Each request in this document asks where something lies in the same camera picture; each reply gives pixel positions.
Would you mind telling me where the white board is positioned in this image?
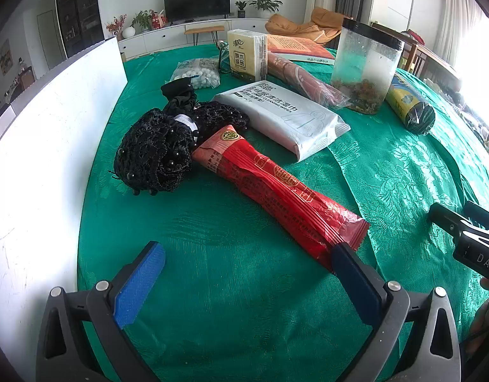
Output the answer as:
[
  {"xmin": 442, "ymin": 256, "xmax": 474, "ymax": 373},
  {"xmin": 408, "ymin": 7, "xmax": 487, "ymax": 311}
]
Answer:
[{"xmin": 0, "ymin": 36, "xmax": 129, "ymax": 343}]

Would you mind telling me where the paper tissue pack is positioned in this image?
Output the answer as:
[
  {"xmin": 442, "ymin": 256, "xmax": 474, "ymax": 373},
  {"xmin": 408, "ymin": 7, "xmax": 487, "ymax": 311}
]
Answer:
[{"xmin": 227, "ymin": 29, "xmax": 268, "ymax": 82}]

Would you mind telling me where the sheer window curtain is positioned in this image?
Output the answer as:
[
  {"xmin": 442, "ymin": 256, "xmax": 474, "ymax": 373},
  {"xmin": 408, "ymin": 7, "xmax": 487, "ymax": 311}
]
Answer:
[{"xmin": 439, "ymin": 0, "xmax": 487, "ymax": 68}]

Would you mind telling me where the person's right hand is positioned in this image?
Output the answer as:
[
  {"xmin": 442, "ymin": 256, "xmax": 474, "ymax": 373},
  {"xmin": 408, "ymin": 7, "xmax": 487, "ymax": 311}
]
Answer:
[{"xmin": 469, "ymin": 276, "xmax": 489, "ymax": 341}]

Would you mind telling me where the red flower bouquet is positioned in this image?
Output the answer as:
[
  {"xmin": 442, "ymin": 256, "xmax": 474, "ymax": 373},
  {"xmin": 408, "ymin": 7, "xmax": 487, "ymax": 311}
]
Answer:
[{"xmin": 106, "ymin": 14, "xmax": 128, "ymax": 36}]

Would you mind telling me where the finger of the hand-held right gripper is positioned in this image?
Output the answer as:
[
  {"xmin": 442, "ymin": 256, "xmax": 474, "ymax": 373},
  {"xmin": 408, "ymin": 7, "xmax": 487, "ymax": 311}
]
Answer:
[
  {"xmin": 428, "ymin": 203, "xmax": 473, "ymax": 236},
  {"xmin": 463, "ymin": 201, "xmax": 489, "ymax": 229}
]

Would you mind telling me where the large green potted plant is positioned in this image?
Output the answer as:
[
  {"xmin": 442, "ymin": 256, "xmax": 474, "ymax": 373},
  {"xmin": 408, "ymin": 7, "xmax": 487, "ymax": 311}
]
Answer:
[{"xmin": 248, "ymin": 0, "xmax": 283, "ymax": 18}]

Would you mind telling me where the yellow and blue bag roll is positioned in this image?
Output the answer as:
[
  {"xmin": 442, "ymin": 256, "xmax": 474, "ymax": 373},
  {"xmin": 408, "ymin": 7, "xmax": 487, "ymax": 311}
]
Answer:
[{"xmin": 385, "ymin": 72, "xmax": 436, "ymax": 135}]

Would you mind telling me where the orange lounge chair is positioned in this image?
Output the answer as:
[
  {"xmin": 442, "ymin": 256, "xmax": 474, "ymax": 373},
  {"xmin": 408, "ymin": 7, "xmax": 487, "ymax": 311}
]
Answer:
[{"xmin": 265, "ymin": 7, "xmax": 354, "ymax": 44}]

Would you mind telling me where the orange book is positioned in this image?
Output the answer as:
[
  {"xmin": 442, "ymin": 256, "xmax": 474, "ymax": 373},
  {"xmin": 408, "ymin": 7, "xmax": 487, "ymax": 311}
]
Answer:
[{"xmin": 265, "ymin": 34, "xmax": 336, "ymax": 64}]

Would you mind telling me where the wooden chair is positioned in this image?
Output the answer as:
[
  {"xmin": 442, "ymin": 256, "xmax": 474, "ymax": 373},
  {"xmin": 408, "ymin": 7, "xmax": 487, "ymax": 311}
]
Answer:
[{"xmin": 371, "ymin": 22, "xmax": 418, "ymax": 74}]

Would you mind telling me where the framed wall picture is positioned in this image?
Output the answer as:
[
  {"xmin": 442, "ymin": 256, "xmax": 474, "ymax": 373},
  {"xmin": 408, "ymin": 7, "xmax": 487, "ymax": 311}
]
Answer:
[{"xmin": 0, "ymin": 39, "xmax": 12, "ymax": 76}]

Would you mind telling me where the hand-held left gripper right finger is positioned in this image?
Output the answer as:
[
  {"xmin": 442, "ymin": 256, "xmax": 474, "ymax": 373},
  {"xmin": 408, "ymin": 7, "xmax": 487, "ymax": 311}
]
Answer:
[{"xmin": 330, "ymin": 244, "xmax": 464, "ymax": 382}]

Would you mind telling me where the white television cabinet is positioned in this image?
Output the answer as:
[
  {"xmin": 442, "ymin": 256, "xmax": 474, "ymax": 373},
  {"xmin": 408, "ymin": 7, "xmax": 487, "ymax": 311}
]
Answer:
[{"xmin": 117, "ymin": 17, "xmax": 277, "ymax": 54}]

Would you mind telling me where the clear jar with black lid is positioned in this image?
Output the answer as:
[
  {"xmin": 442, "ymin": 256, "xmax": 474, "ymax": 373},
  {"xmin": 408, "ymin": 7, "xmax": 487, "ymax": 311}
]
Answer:
[{"xmin": 332, "ymin": 18, "xmax": 405, "ymax": 115}]

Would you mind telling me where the dark display cabinet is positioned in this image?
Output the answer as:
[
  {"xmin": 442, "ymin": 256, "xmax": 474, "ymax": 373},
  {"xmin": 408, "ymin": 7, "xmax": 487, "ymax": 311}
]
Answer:
[{"xmin": 55, "ymin": 0, "xmax": 106, "ymax": 58}]

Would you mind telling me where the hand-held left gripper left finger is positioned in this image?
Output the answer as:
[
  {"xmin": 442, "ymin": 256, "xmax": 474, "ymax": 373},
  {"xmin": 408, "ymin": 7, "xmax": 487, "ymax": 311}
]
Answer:
[{"xmin": 35, "ymin": 241, "xmax": 167, "ymax": 382}]

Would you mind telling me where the black beaded lace hair net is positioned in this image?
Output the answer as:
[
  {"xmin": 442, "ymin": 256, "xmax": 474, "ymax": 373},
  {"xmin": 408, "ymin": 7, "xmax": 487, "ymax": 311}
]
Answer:
[{"xmin": 108, "ymin": 80, "xmax": 251, "ymax": 196}]

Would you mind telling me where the leafy potted plant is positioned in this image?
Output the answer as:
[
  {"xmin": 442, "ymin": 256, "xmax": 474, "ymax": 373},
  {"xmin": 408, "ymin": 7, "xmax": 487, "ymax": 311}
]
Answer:
[{"xmin": 131, "ymin": 10, "xmax": 153, "ymax": 32}]

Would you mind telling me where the black television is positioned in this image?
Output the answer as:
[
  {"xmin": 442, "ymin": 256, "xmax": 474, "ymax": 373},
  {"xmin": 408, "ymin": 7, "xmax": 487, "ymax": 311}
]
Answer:
[{"xmin": 163, "ymin": 0, "xmax": 231, "ymax": 22}]

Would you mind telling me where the wooden side table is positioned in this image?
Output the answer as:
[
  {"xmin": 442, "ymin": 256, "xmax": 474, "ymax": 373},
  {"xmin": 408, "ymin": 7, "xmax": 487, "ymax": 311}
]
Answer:
[{"xmin": 407, "ymin": 42, "xmax": 464, "ymax": 88}]

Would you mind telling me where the green patterned tablecloth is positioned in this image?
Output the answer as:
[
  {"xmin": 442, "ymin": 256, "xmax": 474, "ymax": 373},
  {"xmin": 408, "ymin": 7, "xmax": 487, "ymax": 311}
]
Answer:
[{"xmin": 76, "ymin": 44, "xmax": 489, "ymax": 382}]

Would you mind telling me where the pink cloth roll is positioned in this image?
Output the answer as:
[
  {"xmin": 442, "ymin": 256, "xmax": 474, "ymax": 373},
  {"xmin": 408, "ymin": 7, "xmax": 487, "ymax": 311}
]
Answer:
[{"xmin": 267, "ymin": 51, "xmax": 350, "ymax": 110}]

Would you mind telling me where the red plastic packet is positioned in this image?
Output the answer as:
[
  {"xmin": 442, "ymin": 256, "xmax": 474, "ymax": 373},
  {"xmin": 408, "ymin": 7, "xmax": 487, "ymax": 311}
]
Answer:
[{"xmin": 191, "ymin": 124, "xmax": 370, "ymax": 273}]

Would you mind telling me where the clear bag of white balls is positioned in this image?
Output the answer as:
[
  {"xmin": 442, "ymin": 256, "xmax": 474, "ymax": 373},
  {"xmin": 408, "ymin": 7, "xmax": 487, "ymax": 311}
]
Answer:
[{"xmin": 171, "ymin": 58, "xmax": 221, "ymax": 90}]

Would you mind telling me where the wooden bench with metal legs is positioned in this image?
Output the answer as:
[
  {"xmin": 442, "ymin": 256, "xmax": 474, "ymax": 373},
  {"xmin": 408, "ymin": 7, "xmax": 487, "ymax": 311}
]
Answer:
[{"xmin": 185, "ymin": 25, "xmax": 226, "ymax": 46}]

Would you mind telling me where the white wet wipes pack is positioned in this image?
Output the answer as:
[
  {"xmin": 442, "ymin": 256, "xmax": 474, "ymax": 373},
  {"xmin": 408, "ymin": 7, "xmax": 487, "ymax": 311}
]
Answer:
[{"xmin": 213, "ymin": 81, "xmax": 352, "ymax": 162}]

